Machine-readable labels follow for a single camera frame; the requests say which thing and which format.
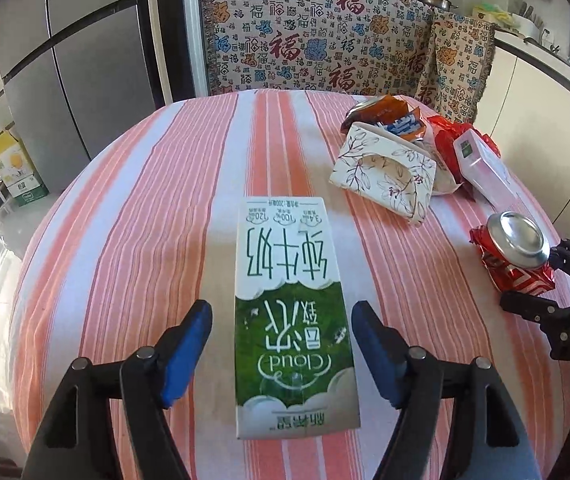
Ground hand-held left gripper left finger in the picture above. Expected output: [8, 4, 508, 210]
[20, 299, 213, 480]

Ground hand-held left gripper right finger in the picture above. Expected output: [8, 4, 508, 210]
[351, 300, 546, 480]

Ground crushed red can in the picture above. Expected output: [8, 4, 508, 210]
[469, 210, 556, 295]

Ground green white milk carton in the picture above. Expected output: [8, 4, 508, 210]
[235, 195, 362, 440]

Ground pink striped tablecloth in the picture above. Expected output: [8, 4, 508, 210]
[9, 89, 570, 480]

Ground cream lower cabinets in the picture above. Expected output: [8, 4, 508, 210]
[475, 35, 570, 241]

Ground floral paper box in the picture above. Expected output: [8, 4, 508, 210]
[328, 121, 438, 226]

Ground red plastic wrapper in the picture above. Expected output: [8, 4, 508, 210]
[425, 115, 500, 196]

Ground small printed cloth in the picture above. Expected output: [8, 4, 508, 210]
[415, 12, 496, 123]

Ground orange snack bag blue label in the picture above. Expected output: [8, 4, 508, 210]
[341, 94, 433, 143]

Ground white knife block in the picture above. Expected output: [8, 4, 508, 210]
[517, 2, 546, 43]

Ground yellow cardboard box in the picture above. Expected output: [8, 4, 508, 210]
[0, 130, 50, 208]

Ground green yellow bag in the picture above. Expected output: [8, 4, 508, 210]
[472, 4, 516, 31]

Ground grey refrigerator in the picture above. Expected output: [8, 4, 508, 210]
[0, 0, 176, 161]

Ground large printed cloth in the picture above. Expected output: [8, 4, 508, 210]
[200, 0, 436, 98]

